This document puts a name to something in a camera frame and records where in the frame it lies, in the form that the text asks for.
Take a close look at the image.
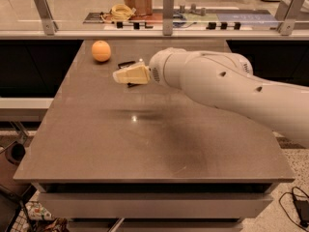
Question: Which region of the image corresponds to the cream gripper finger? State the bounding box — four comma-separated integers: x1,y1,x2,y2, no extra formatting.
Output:
113,62,150,84

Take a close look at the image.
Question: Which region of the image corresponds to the black rxbar chocolate bar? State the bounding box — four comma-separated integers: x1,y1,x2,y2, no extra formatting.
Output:
118,61,138,88

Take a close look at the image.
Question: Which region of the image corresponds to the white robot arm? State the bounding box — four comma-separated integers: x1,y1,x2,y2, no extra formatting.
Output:
113,47,309,148

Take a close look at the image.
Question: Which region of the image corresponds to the orange fruit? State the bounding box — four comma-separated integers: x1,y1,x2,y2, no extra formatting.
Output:
92,41,111,62

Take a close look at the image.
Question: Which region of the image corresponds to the dark round bin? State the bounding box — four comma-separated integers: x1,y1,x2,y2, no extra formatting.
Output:
5,142,25,165

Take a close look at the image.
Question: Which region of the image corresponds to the yellow coiled cable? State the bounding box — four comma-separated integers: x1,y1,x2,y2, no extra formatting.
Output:
99,3,137,24

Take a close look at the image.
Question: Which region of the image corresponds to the middle metal railing post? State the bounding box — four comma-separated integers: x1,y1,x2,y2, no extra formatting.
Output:
162,0,174,36

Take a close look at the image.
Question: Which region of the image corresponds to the metal railing post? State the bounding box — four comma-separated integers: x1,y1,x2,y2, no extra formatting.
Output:
162,0,174,36
34,0,58,36
275,0,305,36

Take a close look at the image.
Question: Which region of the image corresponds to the left metal railing post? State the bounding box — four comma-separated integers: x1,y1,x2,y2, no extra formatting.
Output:
34,0,58,36

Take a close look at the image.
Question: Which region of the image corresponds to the right metal railing post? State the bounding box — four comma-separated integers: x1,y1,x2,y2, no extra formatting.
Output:
275,0,305,36

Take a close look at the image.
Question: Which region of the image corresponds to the wire basket with items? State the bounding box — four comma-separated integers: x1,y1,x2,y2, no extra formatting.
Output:
5,201,70,232

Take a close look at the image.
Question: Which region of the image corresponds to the black power adapter with cable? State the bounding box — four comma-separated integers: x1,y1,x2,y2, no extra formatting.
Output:
278,187,309,232

